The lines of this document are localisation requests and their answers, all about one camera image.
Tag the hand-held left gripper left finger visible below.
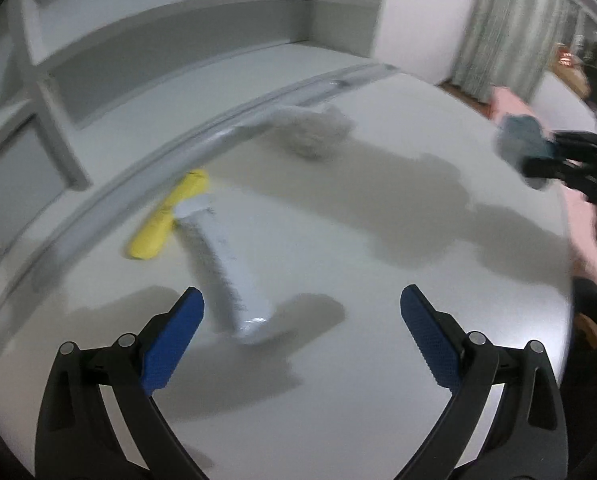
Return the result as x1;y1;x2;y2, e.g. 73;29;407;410
35;286;214;480

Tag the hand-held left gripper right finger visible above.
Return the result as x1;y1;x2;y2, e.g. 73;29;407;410
400;284;569;480

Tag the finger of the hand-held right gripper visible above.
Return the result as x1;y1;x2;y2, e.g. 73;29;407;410
553;131;597;151
523;156;569;182

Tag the long silver packet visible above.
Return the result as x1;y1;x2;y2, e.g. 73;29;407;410
172;196;275;346

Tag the orange object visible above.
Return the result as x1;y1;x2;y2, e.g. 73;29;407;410
553;42;592;95

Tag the yellow packet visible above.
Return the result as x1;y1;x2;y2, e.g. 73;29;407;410
126;169;211;261

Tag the pale green curtain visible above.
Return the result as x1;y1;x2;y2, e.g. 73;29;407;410
451;0;577;99

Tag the grey crumpled cloth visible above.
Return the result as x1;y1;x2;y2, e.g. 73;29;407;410
268;104;355;162

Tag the white shelf unit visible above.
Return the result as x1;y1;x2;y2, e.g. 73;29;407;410
0;0;397;193

